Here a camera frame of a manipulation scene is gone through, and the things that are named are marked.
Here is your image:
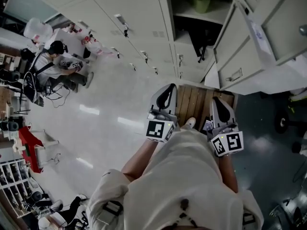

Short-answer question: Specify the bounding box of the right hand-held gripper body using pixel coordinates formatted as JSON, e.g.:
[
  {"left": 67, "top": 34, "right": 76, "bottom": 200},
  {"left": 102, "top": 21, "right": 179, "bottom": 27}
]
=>
[{"left": 206, "top": 122, "right": 244, "bottom": 158}]

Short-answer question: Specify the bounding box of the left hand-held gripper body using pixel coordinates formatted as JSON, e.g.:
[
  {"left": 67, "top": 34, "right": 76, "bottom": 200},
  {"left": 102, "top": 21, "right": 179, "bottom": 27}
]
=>
[{"left": 145, "top": 109, "right": 179, "bottom": 144}]

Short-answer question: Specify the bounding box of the grey metal locker cabinet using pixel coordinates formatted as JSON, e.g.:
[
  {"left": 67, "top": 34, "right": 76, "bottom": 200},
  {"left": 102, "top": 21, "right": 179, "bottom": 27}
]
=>
[{"left": 14, "top": 0, "right": 307, "bottom": 92}]

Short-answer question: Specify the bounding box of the green plastic cup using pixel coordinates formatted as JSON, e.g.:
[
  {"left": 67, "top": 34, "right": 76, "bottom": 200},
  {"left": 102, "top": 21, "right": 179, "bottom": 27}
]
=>
[{"left": 193, "top": 0, "right": 211, "bottom": 13}]

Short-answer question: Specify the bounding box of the person's right forearm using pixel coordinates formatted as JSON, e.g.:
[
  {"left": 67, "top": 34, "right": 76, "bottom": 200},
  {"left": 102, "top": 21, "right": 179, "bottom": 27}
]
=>
[{"left": 217, "top": 152, "right": 239, "bottom": 194}]

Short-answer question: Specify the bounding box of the person's left forearm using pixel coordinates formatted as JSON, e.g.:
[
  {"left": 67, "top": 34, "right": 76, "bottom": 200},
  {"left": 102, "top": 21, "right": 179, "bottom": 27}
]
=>
[{"left": 121, "top": 138, "right": 159, "bottom": 183}]

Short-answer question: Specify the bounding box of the wooden slat pallet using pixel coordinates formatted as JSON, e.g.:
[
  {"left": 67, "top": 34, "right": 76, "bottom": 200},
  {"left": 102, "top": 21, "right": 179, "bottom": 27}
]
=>
[{"left": 175, "top": 84, "right": 235, "bottom": 131}]

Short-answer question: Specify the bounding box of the person's white shoe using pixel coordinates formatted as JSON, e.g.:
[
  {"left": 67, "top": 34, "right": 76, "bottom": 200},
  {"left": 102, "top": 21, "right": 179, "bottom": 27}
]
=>
[{"left": 181, "top": 117, "right": 196, "bottom": 130}]

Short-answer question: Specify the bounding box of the person's white shirt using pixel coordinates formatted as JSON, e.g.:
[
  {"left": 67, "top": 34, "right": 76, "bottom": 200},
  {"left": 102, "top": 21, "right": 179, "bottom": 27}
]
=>
[{"left": 86, "top": 128, "right": 264, "bottom": 230}]

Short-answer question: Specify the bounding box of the black wheel stand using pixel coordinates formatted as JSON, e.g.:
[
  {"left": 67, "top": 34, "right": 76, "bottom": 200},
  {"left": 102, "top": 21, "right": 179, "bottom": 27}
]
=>
[{"left": 274, "top": 109, "right": 307, "bottom": 134}]

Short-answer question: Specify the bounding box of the yellow black machine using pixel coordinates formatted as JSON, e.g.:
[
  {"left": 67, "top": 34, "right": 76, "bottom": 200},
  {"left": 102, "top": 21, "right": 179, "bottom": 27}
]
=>
[{"left": 287, "top": 89, "right": 307, "bottom": 115}]

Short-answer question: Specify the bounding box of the large white box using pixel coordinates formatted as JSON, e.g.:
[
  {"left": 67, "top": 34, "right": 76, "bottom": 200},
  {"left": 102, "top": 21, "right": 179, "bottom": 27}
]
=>
[{"left": 44, "top": 28, "right": 91, "bottom": 64}]

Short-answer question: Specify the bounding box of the white metal rack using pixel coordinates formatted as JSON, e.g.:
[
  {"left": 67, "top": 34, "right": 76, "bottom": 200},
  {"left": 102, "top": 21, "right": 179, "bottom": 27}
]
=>
[{"left": 35, "top": 130, "right": 59, "bottom": 167}]

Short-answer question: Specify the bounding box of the clear plastic water jug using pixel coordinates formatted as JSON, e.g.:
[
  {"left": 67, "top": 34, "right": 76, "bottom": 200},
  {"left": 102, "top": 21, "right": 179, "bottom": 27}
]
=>
[{"left": 23, "top": 17, "right": 53, "bottom": 43}]

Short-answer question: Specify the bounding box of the white shelf unit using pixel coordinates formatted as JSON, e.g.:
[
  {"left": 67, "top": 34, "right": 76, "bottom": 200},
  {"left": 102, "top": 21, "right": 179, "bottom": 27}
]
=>
[{"left": 0, "top": 158, "right": 36, "bottom": 219}]

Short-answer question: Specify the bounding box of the locker door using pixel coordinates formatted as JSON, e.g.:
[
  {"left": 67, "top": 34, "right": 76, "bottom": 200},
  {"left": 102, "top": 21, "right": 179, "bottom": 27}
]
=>
[{"left": 213, "top": 1, "right": 276, "bottom": 91}]

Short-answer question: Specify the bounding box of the black bag with strap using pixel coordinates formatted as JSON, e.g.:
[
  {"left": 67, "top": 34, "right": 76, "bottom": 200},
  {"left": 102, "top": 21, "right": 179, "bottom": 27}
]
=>
[{"left": 188, "top": 20, "right": 224, "bottom": 63}]

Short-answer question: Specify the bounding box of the grey black shoulder strap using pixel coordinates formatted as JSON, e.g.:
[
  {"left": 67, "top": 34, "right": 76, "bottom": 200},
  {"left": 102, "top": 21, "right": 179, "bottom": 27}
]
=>
[
  {"left": 242, "top": 213, "right": 256, "bottom": 226},
  {"left": 95, "top": 200, "right": 124, "bottom": 225}
]

